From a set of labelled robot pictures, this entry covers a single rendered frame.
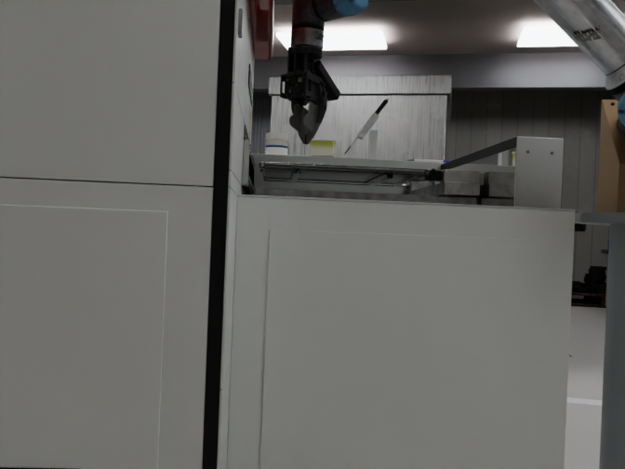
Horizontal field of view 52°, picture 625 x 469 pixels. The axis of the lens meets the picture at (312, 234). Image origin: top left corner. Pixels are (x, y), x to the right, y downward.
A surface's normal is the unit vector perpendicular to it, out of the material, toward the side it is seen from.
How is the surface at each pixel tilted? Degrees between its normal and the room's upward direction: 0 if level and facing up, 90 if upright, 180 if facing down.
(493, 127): 90
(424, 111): 90
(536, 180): 90
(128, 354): 90
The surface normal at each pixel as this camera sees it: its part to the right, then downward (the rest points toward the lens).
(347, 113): -0.21, 0.00
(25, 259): 0.07, 0.01
